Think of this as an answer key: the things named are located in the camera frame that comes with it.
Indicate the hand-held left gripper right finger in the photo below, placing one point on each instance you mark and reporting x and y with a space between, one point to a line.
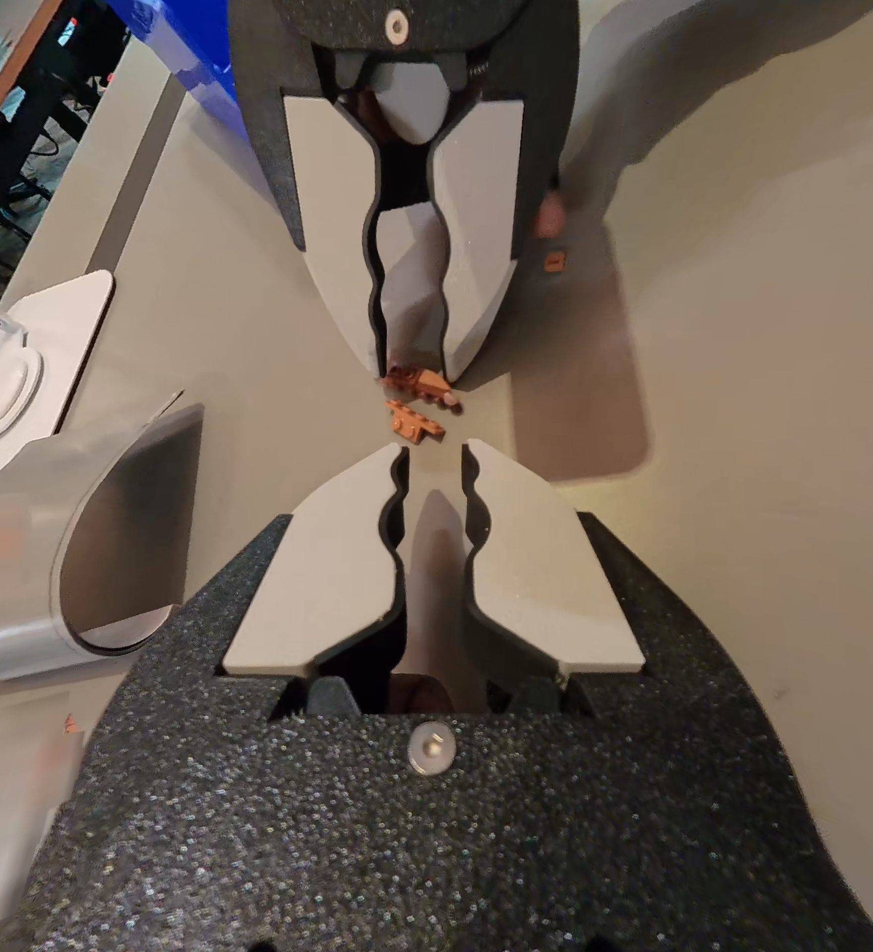
556 580

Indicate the small orange square brick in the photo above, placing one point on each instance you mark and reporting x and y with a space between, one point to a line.
554 261

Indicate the blue plastic bin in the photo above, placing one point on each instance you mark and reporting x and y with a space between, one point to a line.
184 45

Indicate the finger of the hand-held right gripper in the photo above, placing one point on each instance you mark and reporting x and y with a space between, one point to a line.
484 223
333 208

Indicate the grey desk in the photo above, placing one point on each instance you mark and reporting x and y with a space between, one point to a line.
764 446

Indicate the orange clip plate brick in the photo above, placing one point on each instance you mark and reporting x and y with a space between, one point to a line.
429 387
414 424

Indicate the brick instruction booklet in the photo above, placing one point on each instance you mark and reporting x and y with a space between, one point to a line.
20 565

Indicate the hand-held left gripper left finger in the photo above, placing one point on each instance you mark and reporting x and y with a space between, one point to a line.
318 588

